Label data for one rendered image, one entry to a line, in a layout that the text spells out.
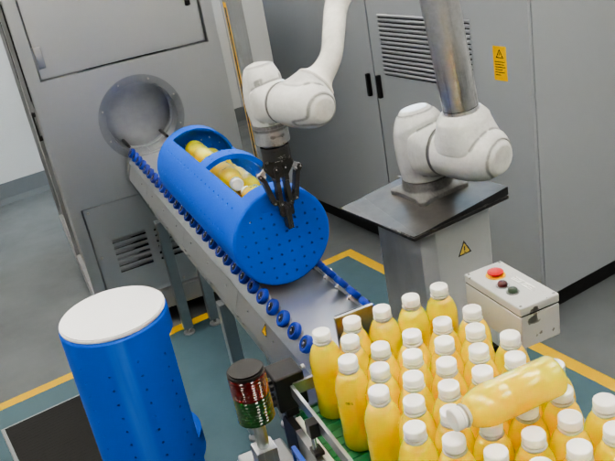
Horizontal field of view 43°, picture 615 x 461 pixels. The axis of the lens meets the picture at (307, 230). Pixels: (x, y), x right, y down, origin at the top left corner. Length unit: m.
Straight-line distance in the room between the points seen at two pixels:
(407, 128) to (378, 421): 1.10
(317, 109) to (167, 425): 0.92
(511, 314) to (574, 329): 1.94
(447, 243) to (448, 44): 0.62
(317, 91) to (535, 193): 1.82
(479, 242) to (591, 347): 1.17
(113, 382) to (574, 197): 2.30
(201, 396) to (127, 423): 1.44
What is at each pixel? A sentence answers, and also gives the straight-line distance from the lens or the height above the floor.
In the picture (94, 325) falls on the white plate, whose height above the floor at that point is 1.04.
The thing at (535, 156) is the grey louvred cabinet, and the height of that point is 0.77.
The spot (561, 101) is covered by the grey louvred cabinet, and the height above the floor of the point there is 0.96.
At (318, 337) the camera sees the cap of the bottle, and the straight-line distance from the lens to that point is 1.64.
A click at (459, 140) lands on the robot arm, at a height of 1.25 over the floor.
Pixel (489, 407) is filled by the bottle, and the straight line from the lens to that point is 1.30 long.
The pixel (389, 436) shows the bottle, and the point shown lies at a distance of 1.47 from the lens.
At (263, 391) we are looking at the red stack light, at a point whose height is 1.22.
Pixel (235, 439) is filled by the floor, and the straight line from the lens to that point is 3.24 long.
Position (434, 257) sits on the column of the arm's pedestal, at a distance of 2.38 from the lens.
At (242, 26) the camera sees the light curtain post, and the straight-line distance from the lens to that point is 3.10.
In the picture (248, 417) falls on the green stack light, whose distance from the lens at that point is 1.32.
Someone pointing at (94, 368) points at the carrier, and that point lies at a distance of 2.04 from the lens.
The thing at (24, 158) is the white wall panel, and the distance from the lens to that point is 6.87.
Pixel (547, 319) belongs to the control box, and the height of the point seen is 1.05.
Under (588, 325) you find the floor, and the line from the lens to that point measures 3.66.
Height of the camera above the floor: 1.96
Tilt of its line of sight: 24 degrees down
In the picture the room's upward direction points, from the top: 11 degrees counter-clockwise
